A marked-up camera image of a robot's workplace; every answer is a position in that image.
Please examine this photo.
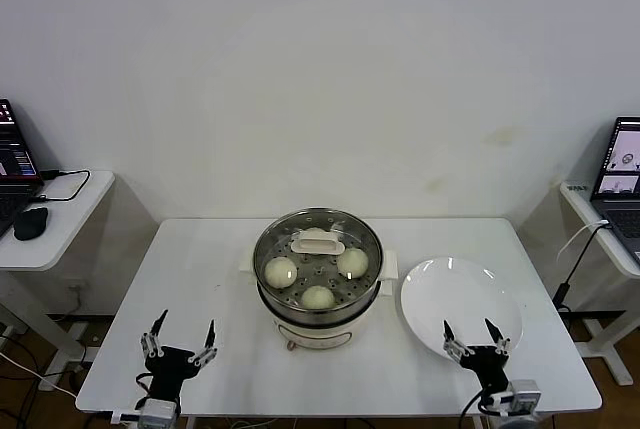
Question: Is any stainless steel steamer basket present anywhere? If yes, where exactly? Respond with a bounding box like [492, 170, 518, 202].
[238, 206, 399, 323]

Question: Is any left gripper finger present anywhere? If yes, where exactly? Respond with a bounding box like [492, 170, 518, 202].
[188, 319, 221, 367]
[139, 308, 169, 360]

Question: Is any black laptop charger cable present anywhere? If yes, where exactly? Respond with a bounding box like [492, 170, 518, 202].
[38, 167, 93, 203]

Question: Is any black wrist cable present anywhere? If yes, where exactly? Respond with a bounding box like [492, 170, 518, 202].
[458, 386, 501, 429]

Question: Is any white round plate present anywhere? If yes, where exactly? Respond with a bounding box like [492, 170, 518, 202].
[398, 256, 525, 363]

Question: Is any white floor cable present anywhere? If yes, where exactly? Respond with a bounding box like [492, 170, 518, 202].
[0, 351, 80, 399]

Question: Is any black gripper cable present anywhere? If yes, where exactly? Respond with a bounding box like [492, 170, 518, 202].
[133, 372, 154, 410]

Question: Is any dark grey laptop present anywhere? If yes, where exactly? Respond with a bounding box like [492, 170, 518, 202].
[589, 115, 640, 265]

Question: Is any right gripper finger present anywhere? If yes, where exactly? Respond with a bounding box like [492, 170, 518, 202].
[441, 319, 475, 363]
[483, 317, 512, 356]

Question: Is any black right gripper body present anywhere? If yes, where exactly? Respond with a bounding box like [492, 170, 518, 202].
[459, 344, 510, 396]

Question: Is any laptop with red edge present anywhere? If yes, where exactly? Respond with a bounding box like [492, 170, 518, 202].
[0, 97, 45, 238]

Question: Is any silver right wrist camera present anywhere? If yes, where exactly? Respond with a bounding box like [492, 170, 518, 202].
[507, 378, 544, 418]

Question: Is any black floor cable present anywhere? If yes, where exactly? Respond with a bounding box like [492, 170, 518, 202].
[0, 332, 77, 396]

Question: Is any cream electric cooker base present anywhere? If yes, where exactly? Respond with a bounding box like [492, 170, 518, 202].
[241, 258, 399, 353]

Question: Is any white side table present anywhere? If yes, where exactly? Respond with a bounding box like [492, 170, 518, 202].
[558, 180, 640, 386]
[0, 169, 117, 365]

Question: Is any black computer mouse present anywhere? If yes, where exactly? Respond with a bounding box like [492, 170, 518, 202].
[12, 206, 51, 241]

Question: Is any black cable with adapter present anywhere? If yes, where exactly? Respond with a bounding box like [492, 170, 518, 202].
[552, 225, 609, 311]

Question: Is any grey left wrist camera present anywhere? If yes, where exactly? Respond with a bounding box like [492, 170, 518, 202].
[137, 397, 180, 429]

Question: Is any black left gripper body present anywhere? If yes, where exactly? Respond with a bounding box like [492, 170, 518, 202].
[143, 346, 204, 401]

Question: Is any round glass lid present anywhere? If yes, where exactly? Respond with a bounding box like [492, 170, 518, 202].
[252, 206, 385, 295]

